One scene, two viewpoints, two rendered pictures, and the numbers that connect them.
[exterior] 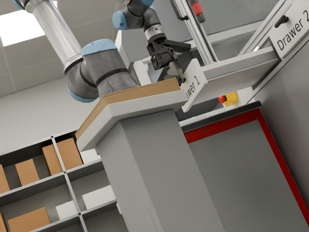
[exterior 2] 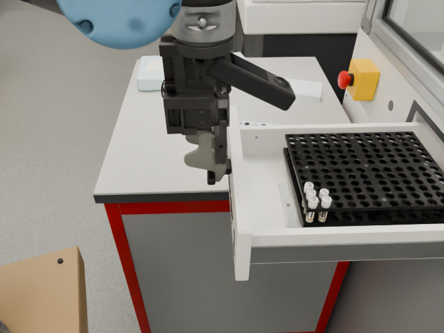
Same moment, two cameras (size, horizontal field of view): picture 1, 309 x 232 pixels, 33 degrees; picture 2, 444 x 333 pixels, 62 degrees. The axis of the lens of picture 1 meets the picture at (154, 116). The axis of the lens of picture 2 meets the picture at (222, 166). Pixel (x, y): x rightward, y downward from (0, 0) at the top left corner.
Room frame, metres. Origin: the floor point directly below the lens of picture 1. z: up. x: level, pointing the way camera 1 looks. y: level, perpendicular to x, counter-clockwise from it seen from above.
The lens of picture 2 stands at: (1.53, -0.27, 1.27)
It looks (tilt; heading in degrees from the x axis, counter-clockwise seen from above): 40 degrees down; 17
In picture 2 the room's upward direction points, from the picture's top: straight up
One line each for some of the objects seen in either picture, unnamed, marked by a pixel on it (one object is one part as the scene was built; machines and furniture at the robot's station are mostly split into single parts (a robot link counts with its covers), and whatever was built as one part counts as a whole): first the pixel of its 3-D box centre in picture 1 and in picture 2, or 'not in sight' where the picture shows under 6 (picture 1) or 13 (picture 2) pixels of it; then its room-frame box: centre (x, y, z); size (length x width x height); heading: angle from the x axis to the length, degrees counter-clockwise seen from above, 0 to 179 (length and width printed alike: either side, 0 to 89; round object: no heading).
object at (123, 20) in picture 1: (129, 17); not in sight; (1.86, -0.06, 1.20); 0.11 x 0.11 x 0.08; 37
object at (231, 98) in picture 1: (228, 96); (360, 79); (2.36, -0.35, 0.88); 0.07 x 0.05 x 0.07; 19
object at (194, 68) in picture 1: (189, 86); (236, 182); (1.95, -0.17, 0.87); 0.29 x 0.02 x 0.11; 19
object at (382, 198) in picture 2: not in sight; (361, 180); (2.02, -0.36, 0.87); 0.22 x 0.18 x 0.06; 109
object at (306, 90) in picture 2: not in sight; (297, 89); (2.48, -0.21, 0.77); 0.13 x 0.09 x 0.02; 92
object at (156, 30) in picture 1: (155, 34); (202, 18); (1.94, -0.13, 1.13); 0.08 x 0.08 x 0.05
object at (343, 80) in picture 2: (222, 98); (345, 79); (2.35, -0.32, 0.88); 0.04 x 0.03 x 0.04; 19
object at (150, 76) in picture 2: not in sight; (155, 72); (2.44, 0.20, 0.78); 0.15 x 0.10 x 0.04; 21
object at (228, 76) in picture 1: (236, 74); (366, 182); (2.02, -0.37, 0.86); 0.40 x 0.26 x 0.06; 109
